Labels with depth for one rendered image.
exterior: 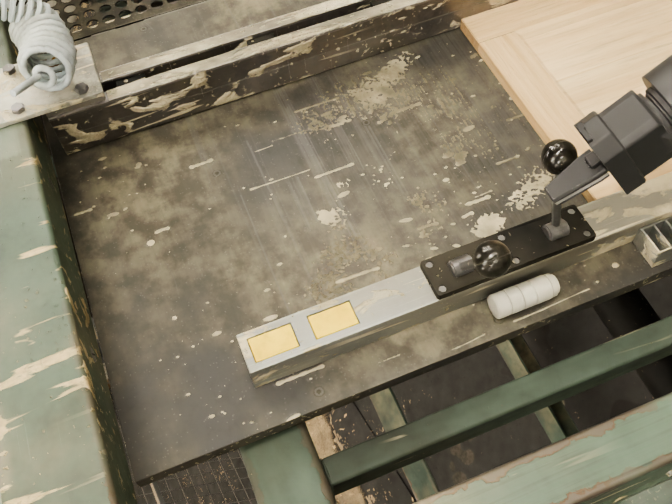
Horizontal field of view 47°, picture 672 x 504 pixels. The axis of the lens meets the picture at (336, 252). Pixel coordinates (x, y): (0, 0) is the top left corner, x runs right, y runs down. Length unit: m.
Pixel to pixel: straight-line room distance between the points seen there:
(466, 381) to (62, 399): 2.19
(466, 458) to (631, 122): 2.22
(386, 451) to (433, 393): 2.10
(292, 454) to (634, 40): 0.74
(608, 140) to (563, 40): 0.42
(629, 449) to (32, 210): 0.68
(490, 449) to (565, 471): 2.04
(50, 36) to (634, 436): 0.76
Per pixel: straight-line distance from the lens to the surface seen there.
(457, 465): 2.94
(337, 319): 0.85
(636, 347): 0.98
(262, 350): 0.84
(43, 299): 0.87
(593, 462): 0.80
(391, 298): 0.86
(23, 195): 0.96
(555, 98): 1.10
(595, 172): 0.82
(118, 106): 1.08
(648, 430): 0.83
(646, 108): 0.80
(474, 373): 2.84
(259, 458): 0.88
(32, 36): 0.97
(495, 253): 0.76
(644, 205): 0.98
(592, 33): 1.20
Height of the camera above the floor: 2.11
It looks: 38 degrees down
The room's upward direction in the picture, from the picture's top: 87 degrees counter-clockwise
